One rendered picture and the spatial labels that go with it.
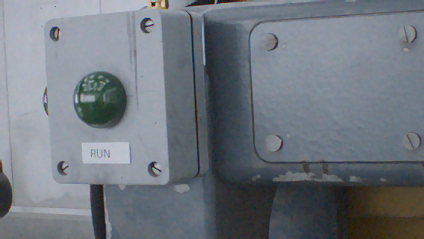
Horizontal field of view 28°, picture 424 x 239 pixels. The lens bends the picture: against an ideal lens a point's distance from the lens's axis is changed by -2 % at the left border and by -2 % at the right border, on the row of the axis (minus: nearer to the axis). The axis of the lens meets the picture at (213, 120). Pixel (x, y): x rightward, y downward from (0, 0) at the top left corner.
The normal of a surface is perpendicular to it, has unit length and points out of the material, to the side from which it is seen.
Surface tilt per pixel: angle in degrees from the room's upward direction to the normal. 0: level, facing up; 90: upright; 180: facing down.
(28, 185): 90
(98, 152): 90
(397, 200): 90
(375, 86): 90
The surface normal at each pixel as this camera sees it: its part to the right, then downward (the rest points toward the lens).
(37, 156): -0.44, 0.07
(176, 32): 0.89, -0.02
